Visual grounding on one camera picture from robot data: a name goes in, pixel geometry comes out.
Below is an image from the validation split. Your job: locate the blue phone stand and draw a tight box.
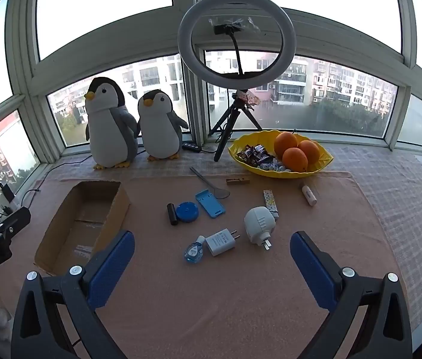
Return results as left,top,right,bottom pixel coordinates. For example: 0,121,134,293
195,190,227,219

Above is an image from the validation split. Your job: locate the metal spoon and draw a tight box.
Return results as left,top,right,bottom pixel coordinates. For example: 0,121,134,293
189,166,231,200

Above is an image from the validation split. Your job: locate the printed paper tag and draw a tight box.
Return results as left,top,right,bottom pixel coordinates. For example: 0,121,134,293
239,90,261,107

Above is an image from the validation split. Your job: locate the orange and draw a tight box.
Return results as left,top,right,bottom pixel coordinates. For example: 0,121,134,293
297,140,321,165
282,147,309,172
274,132,298,156

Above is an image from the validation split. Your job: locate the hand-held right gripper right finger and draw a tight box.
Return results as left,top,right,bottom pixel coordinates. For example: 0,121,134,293
289,231,414,359

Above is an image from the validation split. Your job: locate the white bottle grey cap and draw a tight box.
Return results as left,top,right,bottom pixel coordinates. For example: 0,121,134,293
301,182,316,206

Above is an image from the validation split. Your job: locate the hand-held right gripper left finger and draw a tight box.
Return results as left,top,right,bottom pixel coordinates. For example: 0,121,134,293
11,230,136,359

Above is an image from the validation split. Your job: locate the large penguin plush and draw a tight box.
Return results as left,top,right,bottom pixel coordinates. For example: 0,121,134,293
85,77,140,170

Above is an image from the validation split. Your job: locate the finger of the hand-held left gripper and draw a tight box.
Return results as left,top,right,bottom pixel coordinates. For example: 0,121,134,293
0,207,32,249

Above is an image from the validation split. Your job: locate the small patterned box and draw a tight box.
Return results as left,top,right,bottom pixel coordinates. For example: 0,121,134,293
263,189,280,219

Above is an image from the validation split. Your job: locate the small penguin plush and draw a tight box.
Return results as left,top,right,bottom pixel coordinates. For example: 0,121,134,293
136,90,189,161

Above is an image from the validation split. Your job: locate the cardboard box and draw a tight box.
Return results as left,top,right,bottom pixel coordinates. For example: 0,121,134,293
34,180,131,276

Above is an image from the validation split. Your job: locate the blue round case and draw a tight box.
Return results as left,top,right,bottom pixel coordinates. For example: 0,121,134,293
176,202,199,222

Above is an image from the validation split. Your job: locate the white checkered blanket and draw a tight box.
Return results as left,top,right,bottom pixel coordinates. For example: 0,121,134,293
35,140,422,341

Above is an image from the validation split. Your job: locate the small blue liquid bottle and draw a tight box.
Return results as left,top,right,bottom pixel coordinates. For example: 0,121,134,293
184,235,206,262

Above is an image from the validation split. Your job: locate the white charger plug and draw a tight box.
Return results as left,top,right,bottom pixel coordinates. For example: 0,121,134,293
205,229,241,257

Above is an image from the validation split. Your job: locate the pile of blue-white candies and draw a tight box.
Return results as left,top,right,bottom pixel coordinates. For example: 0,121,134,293
258,157,291,173

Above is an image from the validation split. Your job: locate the white ring light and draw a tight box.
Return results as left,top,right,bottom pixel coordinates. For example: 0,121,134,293
177,0,295,89

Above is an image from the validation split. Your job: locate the white plug-in device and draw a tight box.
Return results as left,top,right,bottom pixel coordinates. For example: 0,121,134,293
244,206,276,250

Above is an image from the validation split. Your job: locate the yellow leaf-shaped bowl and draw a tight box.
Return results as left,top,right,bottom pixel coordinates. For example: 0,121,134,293
228,130,334,179

